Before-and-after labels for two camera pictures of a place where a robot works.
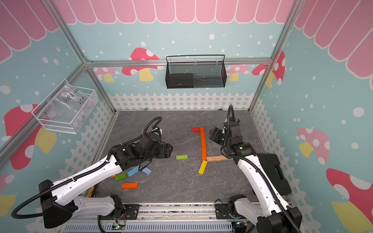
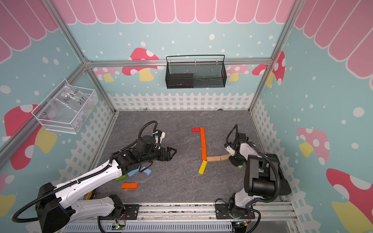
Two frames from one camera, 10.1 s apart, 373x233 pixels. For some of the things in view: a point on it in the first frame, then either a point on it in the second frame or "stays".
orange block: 203,141 stays
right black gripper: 215,133 → 235,163
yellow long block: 203,167 stays
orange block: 202,132 stays
